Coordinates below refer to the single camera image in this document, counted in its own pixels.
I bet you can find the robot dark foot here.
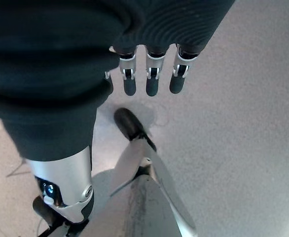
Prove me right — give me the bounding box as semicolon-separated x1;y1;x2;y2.
32;196;61;229
113;107;158;153

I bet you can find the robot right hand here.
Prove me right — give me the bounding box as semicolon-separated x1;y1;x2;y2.
0;0;235;224

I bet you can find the robot dark right foot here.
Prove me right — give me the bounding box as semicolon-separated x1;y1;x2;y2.
113;107;158;153

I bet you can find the robot dark left foot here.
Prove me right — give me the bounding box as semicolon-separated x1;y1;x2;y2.
32;196;61;229

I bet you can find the robot silver right leg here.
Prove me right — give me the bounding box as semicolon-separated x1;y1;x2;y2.
81;137;199;237

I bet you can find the robot silver left leg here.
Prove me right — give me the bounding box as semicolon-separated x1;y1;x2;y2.
37;218;90;237

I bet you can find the robot silver leg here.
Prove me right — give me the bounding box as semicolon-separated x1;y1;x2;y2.
37;218;90;237
81;137;199;237

